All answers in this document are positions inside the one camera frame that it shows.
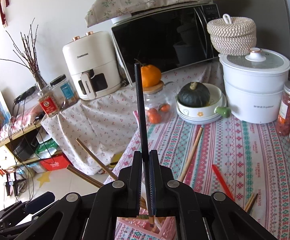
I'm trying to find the wooden shelf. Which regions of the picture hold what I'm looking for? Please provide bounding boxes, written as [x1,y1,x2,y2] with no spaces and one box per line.
[0,114,60,176]

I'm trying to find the patterned striped tablecloth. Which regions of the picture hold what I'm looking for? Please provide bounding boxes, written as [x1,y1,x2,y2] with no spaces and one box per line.
[103,110,290,240]

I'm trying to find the white ceramic bowl green handle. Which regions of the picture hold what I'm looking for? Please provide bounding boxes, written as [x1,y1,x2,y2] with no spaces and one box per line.
[176,83,231,125]

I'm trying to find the white electric cooker pot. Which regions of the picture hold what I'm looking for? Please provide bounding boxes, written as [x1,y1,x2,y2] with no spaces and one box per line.
[219,48,290,124]

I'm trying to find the blue label clear jar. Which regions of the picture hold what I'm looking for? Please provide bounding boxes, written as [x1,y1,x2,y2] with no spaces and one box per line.
[50,74,79,109]

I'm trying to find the red plastic spoon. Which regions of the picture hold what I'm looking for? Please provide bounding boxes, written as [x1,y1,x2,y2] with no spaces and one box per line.
[212,164,234,200]

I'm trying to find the orange tangerine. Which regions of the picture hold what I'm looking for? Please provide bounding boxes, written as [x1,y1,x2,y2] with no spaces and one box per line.
[135,59,162,88]

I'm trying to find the jar of red dried fruit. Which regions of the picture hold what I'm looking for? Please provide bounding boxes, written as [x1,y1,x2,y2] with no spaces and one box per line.
[276,81,290,136]

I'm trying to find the black chopstick gold tip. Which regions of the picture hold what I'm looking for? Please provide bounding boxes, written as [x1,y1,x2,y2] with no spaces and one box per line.
[245,194,258,213]
[134,63,155,228]

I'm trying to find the woven rope basket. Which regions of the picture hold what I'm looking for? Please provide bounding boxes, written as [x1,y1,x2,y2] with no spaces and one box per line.
[207,14,257,56]

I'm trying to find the black microwave oven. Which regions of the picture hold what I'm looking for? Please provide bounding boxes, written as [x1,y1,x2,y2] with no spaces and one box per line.
[111,3,220,84]

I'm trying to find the red box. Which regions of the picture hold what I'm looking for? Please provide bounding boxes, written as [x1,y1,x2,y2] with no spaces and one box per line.
[39,153,72,171]

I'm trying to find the dry twig bunch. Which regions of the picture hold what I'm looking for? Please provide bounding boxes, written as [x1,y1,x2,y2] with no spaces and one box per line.
[0,19,47,91]

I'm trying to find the glass jar wooden lid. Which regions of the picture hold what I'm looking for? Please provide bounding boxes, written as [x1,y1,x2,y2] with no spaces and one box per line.
[143,81,175,125]

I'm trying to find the long wooden stick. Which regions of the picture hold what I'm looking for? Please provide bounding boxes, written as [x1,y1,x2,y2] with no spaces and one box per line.
[178,127,204,182]

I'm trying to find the dark green pumpkin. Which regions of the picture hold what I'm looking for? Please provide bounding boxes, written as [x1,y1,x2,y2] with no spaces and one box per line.
[178,82,210,108]

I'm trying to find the white air fryer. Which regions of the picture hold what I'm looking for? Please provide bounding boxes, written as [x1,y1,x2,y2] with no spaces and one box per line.
[63,31,121,101]

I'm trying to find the pink plastic utensil basket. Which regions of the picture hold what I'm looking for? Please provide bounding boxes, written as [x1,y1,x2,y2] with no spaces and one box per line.
[115,215,177,239]

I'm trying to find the floral white cloth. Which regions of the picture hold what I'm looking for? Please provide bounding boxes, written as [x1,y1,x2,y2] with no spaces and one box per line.
[41,61,224,178]

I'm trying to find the wooden chopstick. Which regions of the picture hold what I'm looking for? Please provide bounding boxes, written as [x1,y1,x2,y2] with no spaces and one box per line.
[66,165,104,189]
[244,193,255,212]
[76,138,118,180]

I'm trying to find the red label glass jar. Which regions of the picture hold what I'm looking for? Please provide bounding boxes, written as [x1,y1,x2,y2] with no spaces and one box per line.
[38,86,60,118]

